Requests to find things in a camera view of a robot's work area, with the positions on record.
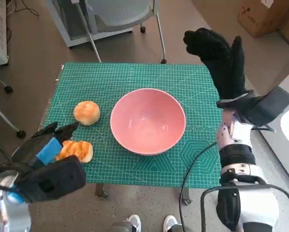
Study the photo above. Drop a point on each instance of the round toy bread bun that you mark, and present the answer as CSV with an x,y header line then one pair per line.
x,y
87,113

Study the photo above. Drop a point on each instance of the green cutting mat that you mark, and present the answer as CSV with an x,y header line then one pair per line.
x,y
134,77

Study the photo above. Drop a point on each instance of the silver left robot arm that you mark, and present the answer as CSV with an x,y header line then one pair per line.
x,y
6,212

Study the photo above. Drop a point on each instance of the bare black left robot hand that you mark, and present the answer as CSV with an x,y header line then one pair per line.
x,y
47,151

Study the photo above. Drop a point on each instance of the chair legs with black casters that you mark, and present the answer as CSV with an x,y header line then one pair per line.
x,y
20,133

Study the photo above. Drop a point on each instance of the grey mesh chair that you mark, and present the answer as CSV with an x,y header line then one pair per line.
x,y
120,12

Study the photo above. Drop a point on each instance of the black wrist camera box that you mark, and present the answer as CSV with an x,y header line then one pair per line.
x,y
267,108
57,178

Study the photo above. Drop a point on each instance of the ridged toy bread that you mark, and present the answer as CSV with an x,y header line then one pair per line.
x,y
79,149

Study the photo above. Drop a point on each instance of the grey table leg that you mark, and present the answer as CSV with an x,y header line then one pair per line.
x,y
186,197
101,191

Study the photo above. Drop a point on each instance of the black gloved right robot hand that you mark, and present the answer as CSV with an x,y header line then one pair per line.
x,y
227,72

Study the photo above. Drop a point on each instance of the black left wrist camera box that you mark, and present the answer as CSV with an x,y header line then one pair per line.
x,y
57,178

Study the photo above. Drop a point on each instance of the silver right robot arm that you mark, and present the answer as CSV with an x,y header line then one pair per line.
x,y
241,157

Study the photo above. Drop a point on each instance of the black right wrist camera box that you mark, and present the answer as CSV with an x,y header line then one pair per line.
x,y
267,108

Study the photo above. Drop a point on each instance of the pink bowl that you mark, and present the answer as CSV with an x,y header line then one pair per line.
x,y
146,120

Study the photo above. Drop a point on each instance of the printed cardboard box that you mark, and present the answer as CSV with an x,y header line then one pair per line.
x,y
260,17

